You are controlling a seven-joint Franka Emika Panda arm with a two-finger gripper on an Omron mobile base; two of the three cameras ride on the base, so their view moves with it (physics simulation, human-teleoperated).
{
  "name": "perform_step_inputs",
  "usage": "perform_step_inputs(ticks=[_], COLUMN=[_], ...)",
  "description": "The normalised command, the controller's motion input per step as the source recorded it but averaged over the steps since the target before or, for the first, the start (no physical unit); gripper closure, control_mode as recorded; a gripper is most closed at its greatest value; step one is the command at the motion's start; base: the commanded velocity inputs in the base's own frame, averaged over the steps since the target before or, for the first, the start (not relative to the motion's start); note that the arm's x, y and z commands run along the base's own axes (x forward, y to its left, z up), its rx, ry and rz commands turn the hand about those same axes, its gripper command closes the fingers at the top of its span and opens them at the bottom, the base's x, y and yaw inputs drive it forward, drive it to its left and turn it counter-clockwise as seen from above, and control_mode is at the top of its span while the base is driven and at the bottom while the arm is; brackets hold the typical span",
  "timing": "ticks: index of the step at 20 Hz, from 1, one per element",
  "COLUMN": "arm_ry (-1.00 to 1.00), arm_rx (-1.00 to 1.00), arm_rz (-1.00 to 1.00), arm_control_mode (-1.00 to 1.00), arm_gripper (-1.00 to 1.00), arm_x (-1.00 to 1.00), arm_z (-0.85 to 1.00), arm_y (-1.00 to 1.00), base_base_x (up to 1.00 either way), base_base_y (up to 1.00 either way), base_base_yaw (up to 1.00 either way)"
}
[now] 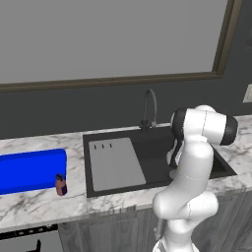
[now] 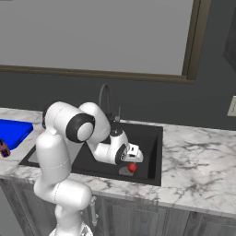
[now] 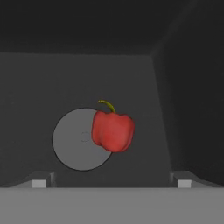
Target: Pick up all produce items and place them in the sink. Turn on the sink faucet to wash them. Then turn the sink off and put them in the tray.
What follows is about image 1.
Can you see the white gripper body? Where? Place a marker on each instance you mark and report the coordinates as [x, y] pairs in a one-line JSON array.
[[172, 164]]

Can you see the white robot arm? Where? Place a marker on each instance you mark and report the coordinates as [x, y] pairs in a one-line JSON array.
[[193, 183]]

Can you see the black sink basin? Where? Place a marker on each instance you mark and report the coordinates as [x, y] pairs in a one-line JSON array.
[[154, 154]]

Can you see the dark curved sink faucet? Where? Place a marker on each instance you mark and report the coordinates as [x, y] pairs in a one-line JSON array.
[[150, 95]]

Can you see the blue tray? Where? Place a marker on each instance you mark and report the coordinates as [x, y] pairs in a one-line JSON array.
[[29, 170]]

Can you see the grey drain board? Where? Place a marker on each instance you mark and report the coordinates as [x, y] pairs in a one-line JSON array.
[[114, 164]]

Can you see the grey wooden cupboard run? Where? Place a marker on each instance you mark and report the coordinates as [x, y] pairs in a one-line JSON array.
[[108, 229]]

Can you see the small brown bottle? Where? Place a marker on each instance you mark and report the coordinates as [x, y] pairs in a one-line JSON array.
[[61, 186]]

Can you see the pale wall socket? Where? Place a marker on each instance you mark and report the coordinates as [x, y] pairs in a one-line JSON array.
[[248, 93]]

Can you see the window with brown frame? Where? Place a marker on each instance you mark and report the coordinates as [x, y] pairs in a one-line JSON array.
[[108, 36]]

